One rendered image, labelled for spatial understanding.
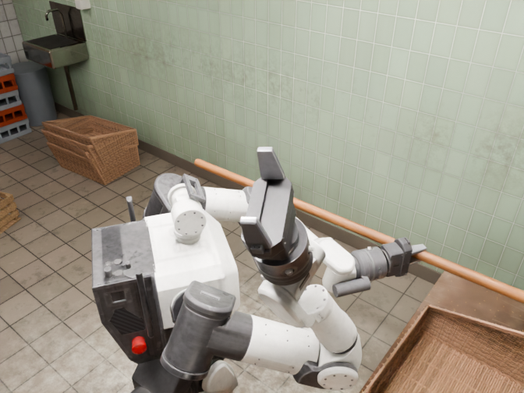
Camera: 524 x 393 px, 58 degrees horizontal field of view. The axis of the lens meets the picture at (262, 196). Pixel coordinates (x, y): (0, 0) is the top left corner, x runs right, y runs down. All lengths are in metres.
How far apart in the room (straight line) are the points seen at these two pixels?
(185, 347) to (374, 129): 2.10
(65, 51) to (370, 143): 2.79
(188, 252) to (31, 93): 4.24
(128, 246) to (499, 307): 1.62
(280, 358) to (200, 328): 0.17
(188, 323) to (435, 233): 2.20
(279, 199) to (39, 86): 4.61
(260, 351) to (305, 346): 0.09
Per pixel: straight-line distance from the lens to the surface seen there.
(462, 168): 2.67
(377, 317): 2.83
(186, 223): 0.97
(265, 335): 0.93
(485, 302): 2.24
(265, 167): 0.64
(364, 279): 1.27
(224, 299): 0.93
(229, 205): 1.27
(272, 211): 0.63
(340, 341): 0.91
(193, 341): 0.90
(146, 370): 1.28
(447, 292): 2.23
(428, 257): 1.37
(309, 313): 0.81
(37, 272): 3.33
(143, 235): 1.09
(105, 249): 1.08
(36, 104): 5.20
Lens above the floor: 2.06
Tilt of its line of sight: 34 degrees down
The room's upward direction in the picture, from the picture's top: straight up
